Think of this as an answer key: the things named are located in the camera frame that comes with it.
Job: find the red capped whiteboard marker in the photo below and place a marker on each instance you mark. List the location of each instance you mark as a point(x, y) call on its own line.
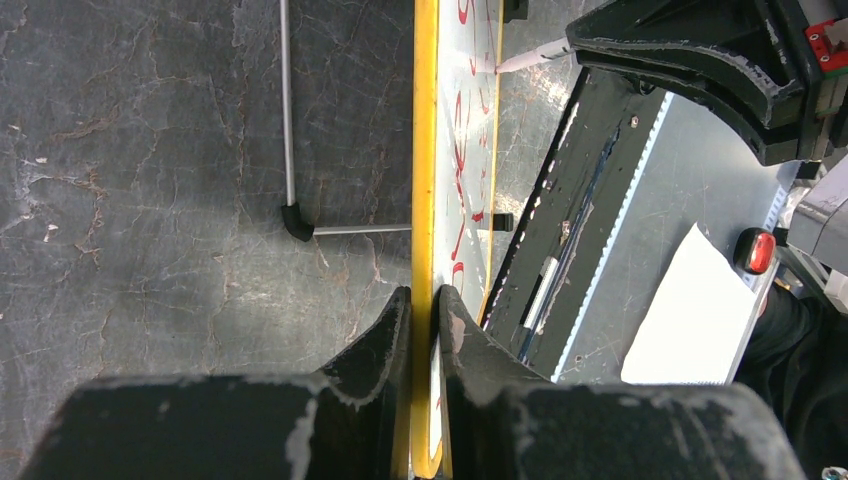
point(542, 54)

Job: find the white paper sheet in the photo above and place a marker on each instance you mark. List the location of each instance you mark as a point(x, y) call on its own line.
point(695, 323)

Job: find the yellow framed whiteboard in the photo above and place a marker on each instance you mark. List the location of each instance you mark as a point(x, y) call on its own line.
point(457, 46)

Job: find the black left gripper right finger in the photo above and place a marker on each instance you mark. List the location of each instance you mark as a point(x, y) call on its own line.
point(502, 420)

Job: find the aluminium frame rail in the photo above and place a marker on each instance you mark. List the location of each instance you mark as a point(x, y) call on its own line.
point(698, 172)

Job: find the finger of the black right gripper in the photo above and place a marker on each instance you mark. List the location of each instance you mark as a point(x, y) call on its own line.
point(747, 62)

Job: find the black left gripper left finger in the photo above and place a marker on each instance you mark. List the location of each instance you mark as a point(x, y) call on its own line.
point(252, 424)

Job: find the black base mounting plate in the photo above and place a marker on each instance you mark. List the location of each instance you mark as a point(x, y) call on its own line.
point(570, 220)

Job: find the red emergency stop button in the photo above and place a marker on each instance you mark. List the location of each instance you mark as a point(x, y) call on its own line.
point(754, 251)

